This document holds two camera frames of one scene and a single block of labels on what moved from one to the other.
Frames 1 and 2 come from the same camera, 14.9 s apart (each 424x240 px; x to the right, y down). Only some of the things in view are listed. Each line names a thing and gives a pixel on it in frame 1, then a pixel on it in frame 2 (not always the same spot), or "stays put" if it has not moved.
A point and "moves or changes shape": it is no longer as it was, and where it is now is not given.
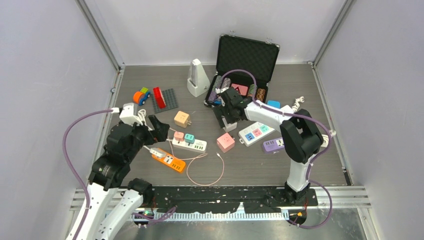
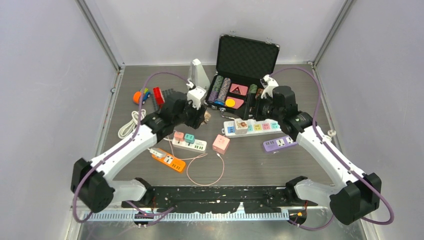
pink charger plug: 179,136 stays put
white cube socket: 230,126 → 241,126
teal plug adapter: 189,138 stays put
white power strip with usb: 198,146 stays put
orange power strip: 170,161 stays put
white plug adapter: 158,152 stays put
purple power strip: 273,146 stays put
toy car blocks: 139,97 stays put
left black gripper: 161,129 → 197,115
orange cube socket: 182,119 moves or changes shape
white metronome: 198,82 stays put
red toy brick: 159,98 stays put
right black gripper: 219,110 → 251,101
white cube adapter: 218,90 → 268,83
